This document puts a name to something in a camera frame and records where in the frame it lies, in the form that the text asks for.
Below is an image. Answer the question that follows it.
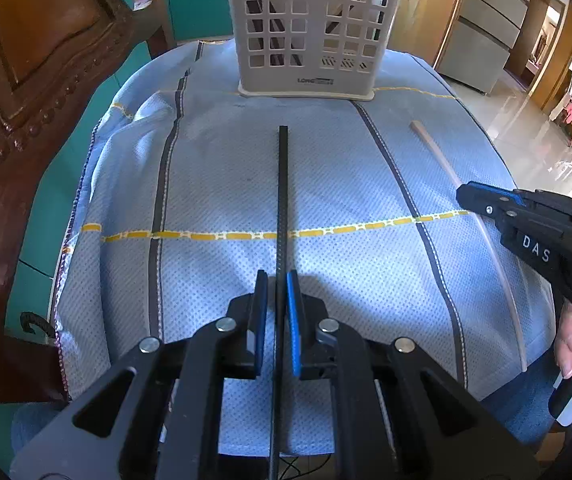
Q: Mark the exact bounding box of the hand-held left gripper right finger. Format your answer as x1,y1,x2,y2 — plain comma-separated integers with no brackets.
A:
286,270,478,480

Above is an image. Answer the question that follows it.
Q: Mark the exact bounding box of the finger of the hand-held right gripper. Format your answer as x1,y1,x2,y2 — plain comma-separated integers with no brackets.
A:
456,181,528,233

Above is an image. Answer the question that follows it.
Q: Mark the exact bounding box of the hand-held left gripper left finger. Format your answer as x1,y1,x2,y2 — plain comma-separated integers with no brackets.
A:
72,270,269,480

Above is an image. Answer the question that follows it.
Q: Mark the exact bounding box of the cream chopstick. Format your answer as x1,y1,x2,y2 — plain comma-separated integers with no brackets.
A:
410,120,529,373

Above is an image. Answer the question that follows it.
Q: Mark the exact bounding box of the black chopstick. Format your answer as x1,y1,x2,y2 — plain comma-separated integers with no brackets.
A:
267,126,291,480

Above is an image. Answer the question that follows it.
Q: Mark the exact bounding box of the white plastic utensil holder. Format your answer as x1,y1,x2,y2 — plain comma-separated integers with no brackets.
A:
223,0,409,101

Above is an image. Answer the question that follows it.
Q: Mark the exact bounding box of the blue striped tablecloth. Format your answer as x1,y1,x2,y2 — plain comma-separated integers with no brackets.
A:
50,37,557,456

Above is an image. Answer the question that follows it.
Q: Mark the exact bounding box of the grey drawer cabinet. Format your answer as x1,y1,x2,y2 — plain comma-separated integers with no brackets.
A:
433,0,534,96

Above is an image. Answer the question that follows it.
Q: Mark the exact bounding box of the wooden glass door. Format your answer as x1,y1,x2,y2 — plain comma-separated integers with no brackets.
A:
388,0,474,68

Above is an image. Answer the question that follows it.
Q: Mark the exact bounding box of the teal cabinet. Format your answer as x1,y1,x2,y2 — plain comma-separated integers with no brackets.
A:
116,0,239,46

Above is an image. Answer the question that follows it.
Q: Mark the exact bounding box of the carved wooden chair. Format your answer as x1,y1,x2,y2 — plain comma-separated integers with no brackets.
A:
0,0,177,408

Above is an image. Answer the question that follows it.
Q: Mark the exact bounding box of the wooden doorway frame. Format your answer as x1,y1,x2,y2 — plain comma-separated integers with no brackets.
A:
503,0,572,116

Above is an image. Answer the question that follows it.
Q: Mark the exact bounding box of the black hook cord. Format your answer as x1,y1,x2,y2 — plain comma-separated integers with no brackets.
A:
20,311,57,343

